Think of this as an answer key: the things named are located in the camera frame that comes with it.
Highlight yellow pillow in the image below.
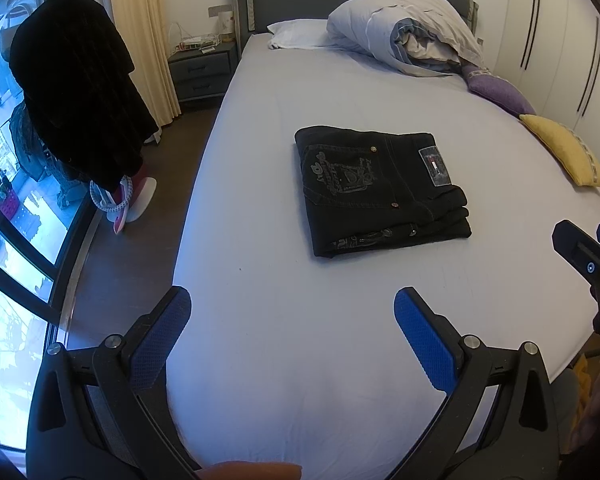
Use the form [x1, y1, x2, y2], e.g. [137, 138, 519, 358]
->
[519, 114, 600, 188]

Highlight grey nightstand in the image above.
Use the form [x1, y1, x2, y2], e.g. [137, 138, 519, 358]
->
[167, 41, 239, 102]

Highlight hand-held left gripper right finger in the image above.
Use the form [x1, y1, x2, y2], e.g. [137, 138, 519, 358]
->
[394, 287, 561, 480]

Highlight white wardrobe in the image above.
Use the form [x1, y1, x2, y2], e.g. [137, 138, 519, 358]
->
[495, 0, 600, 201]

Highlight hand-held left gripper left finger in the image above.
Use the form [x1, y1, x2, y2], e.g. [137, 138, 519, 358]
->
[26, 285, 203, 480]

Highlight white pillow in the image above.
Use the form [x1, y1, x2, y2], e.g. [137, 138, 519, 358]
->
[267, 19, 333, 51]

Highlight purple pillow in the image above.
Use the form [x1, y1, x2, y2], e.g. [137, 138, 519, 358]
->
[462, 62, 537, 117]

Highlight black denim pants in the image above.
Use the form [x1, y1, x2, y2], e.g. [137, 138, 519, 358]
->
[294, 125, 473, 260]

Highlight pink garment steamer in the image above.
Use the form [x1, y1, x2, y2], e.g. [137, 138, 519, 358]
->
[90, 170, 159, 236]

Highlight rolled grey white duvet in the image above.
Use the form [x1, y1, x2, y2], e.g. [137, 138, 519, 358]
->
[326, 0, 485, 78]

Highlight bed with white sheet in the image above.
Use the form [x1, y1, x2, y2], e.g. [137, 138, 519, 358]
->
[171, 32, 600, 480]

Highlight person's left hand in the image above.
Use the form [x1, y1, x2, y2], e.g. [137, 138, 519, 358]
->
[200, 461, 304, 480]

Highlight large window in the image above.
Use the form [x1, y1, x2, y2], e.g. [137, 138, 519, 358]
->
[0, 0, 112, 461]

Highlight dark hanging garment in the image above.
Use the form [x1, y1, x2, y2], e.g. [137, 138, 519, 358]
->
[9, 0, 159, 192]

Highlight cream curtain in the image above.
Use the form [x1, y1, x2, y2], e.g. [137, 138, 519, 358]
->
[107, 0, 182, 127]

